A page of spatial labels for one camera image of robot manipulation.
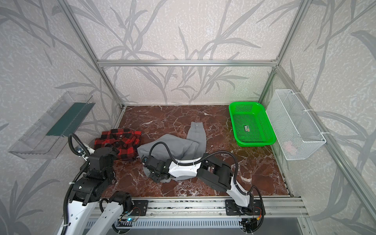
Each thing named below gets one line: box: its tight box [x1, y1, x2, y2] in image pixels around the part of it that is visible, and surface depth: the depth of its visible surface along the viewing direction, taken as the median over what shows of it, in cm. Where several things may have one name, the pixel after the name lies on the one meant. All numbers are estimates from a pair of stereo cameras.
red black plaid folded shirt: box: [94, 128, 142, 161], surface depth 93 cm
